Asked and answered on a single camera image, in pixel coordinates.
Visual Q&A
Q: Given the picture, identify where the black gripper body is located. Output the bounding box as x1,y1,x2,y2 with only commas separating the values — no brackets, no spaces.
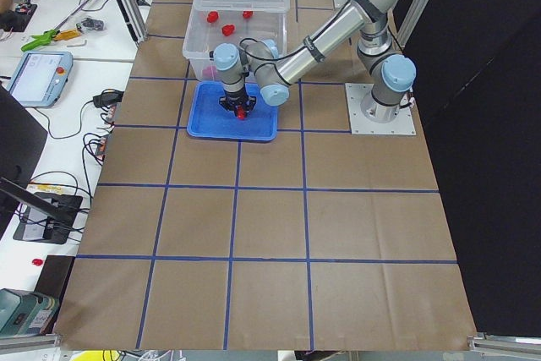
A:
219,96,257,111

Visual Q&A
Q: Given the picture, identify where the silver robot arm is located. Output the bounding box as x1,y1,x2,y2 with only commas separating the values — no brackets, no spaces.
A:
212,0,416,123

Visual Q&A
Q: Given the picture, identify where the blue plastic tray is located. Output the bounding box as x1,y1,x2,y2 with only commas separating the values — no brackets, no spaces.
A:
187,81,278,142

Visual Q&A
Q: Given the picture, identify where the clear plastic storage box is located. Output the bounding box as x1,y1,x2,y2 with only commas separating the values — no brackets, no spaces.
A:
183,8,287,81

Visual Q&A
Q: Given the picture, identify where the green device box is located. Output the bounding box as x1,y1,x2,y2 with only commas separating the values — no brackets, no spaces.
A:
1,288,59,338

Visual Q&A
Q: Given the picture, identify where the blue teach pendant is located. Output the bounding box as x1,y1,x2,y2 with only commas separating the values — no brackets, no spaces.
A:
7,51,74,108

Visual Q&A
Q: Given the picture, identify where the black monitor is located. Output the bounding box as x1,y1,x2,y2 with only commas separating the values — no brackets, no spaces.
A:
0,89,77,231

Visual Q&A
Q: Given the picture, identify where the green handled grabber tool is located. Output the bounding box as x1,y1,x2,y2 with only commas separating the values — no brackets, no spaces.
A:
21,0,91,52

